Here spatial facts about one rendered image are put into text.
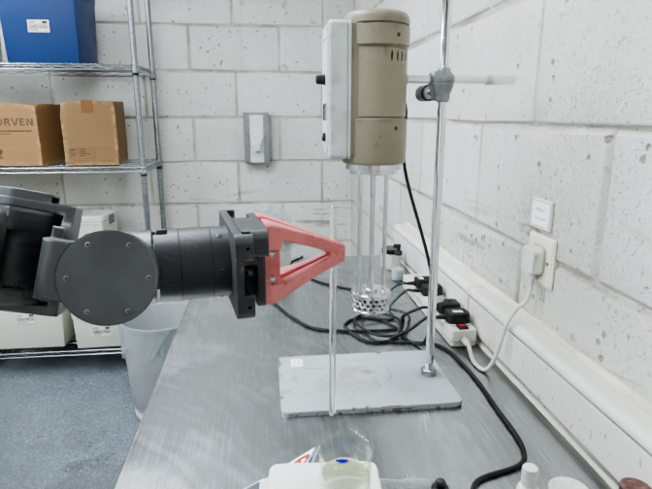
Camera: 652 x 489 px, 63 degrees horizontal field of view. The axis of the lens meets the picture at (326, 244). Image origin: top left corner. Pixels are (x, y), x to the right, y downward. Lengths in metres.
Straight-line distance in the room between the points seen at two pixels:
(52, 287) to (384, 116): 0.59
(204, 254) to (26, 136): 2.34
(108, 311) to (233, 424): 0.56
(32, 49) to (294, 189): 1.36
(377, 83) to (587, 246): 0.40
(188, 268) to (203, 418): 0.52
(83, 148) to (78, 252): 2.30
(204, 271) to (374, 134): 0.47
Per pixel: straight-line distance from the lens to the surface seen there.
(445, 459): 0.82
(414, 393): 0.94
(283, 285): 0.43
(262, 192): 2.90
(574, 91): 0.93
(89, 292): 0.34
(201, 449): 0.83
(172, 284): 0.41
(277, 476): 0.63
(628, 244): 0.81
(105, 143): 2.62
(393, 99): 0.83
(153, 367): 2.21
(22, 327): 2.89
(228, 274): 0.41
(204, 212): 2.94
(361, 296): 0.89
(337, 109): 0.82
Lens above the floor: 1.22
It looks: 14 degrees down
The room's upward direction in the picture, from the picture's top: straight up
